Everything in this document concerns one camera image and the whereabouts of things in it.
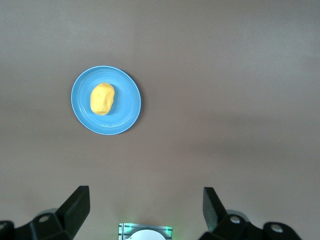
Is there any round blue plate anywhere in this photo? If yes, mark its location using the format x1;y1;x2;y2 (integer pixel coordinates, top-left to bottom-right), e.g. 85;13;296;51
70;65;142;136

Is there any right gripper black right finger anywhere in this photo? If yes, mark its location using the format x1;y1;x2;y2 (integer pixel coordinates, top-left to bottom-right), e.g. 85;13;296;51
199;186;300;240

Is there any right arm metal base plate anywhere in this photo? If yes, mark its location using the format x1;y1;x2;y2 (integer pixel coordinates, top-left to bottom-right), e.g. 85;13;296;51
118;223;174;240

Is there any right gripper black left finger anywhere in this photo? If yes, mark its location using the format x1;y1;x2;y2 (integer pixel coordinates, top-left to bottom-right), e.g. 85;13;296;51
0;185;90;240

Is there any yellow potato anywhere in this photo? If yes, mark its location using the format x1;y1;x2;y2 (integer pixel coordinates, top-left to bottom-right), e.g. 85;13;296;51
89;83;116;116

